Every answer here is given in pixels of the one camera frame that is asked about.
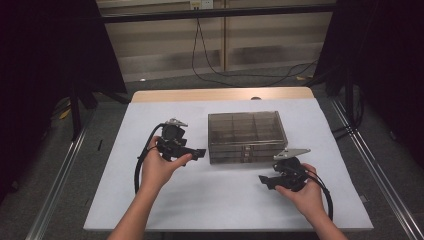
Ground black stand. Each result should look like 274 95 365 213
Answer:
332 65 365 140
67 82 99 142

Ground right hand-held gripper black cable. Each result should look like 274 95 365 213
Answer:
299 169 335 222

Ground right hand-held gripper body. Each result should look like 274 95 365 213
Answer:
272 148 312 193

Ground black curtain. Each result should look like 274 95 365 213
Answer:
313 0 424 169
0 0 128 204

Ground metal floor rail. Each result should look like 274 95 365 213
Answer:
25 109 93 240
329 97 424 240

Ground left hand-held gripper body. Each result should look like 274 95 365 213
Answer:
156 117 191 161

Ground black horizontal bar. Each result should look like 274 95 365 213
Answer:
99 3 337 24

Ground black floor cable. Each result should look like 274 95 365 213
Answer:
191 18 319 89
196 18 319 78

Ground white table cover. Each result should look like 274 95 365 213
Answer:
82 97 375 232

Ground person's left hand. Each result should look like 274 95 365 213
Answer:
139 136 194 195

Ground person's right hand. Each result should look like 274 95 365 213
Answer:
274 162 326 218

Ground smoky clear drawer box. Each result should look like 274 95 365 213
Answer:
207 110 289 165

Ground white wall outlet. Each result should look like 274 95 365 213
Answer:
189 0 215 11

